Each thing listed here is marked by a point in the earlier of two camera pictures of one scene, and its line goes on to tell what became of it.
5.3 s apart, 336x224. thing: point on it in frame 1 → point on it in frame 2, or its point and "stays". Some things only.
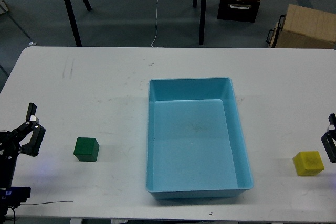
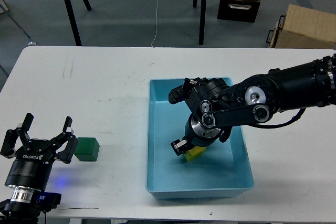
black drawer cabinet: (244, 10) stays
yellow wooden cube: (308, 163) → (194, 152)
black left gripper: (10, 145) → (32, 168)
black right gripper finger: (329, 139) → (180, 147)
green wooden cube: (86, 149) stays
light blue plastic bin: (196, 145) stays
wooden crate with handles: (302, 27) stays
